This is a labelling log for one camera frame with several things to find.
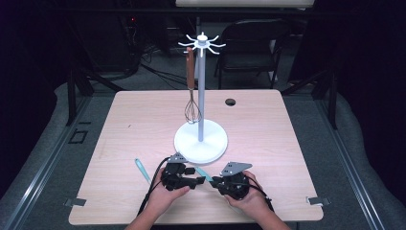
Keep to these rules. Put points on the black folding chair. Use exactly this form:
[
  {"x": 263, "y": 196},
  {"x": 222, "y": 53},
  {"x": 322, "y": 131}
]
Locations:
[{"x": 252, "y": 41}]

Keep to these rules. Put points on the grey table corner bracket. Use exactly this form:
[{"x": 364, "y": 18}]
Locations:
[
  {"x": 317, "y": 201},
  {"x": 76, "y": 202}
]

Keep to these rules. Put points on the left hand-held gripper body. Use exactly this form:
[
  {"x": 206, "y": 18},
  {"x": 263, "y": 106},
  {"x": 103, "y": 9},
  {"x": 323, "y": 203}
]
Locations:
[{"x": 174, "y": 175}]

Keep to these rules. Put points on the person's left hand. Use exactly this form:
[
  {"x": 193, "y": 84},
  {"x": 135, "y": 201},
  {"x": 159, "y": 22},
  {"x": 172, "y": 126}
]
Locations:
[{"x": 162, "y": 198}]

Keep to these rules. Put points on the black metal stand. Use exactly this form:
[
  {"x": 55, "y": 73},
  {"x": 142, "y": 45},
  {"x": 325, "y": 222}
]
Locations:
[
  {"x": 332, "y": 102},
  {"x": 72, "y": 96}
]

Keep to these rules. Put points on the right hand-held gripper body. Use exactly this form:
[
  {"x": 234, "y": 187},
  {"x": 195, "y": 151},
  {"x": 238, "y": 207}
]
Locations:
[{"x": 234, "y": 185}]

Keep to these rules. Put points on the aluminium floor rail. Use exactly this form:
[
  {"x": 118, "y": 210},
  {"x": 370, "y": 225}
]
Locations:
[
  {"x": 41, "y": 169},
  {"x": 351, "y": 169}
]

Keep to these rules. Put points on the person's right hand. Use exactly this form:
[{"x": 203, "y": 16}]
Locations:
[{"x": 255, "y": 198}]

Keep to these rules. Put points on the white utensil rack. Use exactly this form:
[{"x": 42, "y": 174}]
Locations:
[{"x": 201, "y": 96}]

